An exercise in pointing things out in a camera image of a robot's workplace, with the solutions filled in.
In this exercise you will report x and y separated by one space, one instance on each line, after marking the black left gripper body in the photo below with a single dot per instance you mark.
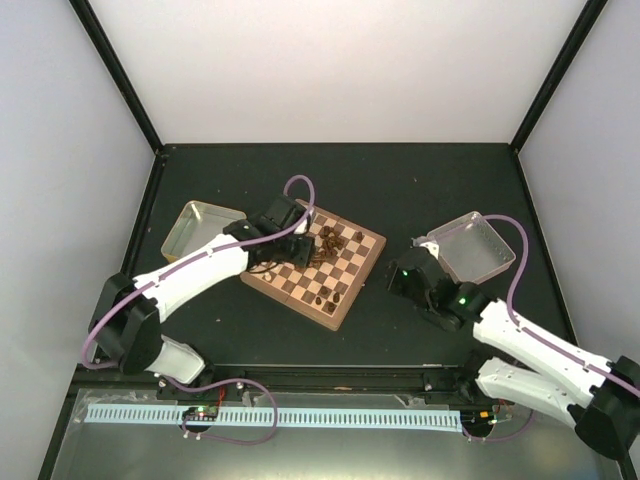
296 257

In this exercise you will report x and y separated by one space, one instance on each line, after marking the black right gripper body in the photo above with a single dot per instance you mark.
398 286

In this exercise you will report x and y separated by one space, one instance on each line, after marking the dark rook chess piece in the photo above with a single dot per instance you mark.
331 307

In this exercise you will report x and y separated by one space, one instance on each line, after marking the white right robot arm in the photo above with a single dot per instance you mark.
596 397

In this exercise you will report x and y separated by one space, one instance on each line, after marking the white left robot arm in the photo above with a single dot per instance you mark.
127 324

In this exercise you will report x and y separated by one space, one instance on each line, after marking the wooden chess board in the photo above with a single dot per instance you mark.
345 253

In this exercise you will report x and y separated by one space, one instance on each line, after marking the yellow metal tin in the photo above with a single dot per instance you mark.
197 224

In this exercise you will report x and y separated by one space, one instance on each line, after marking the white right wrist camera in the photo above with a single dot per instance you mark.
429 244

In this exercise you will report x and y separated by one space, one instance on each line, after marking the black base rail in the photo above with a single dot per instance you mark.
449 385

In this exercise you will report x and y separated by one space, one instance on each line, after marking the white slotted cable duct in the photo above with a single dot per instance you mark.
282 417

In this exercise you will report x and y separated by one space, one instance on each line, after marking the black frame post left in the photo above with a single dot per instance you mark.
103 46

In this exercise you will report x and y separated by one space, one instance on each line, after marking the black frame post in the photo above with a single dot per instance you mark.
103 46
582 27

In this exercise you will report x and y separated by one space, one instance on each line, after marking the black frame post right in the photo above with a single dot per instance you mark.
582 27

